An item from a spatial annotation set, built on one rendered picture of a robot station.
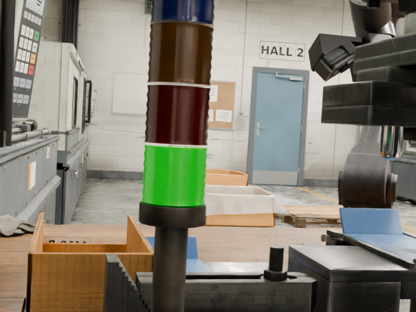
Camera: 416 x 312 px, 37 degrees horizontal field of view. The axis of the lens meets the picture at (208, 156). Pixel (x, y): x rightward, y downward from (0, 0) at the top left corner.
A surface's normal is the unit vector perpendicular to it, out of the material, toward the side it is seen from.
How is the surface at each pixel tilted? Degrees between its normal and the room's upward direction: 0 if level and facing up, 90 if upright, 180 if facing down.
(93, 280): 90
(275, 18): 90
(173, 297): 90
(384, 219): 60
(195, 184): 76
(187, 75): 104
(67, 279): 90
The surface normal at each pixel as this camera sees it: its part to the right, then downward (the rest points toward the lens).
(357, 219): 0.22, -0.44
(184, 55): 0.14, 0.30
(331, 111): -0.97, -0.04
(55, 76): 0.16, 0.06
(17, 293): 0.05, -1.00
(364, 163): -0.19, -0.78
